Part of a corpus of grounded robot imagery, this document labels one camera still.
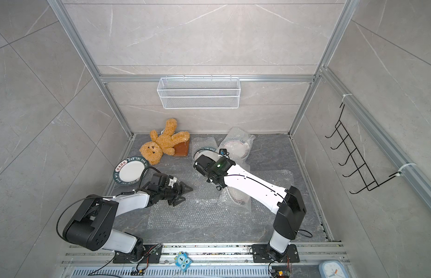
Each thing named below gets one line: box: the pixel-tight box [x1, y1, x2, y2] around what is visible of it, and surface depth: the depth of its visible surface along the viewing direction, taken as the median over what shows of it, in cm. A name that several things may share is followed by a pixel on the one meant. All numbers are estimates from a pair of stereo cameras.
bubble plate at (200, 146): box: [190, 136, 221, 167], surface depth 113 cm
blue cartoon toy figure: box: [173, 251, 193, 272], surface depth 72 cm
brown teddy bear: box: [139, 118, 191, 166], surface depth 108 cm
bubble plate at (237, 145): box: [217, 126, 257, 172], surface depth 113 cm
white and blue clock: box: [318, 260, 349, 278], surface depth 70 cm
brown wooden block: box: [172, 137, 191, 157], surface depth 110 cm
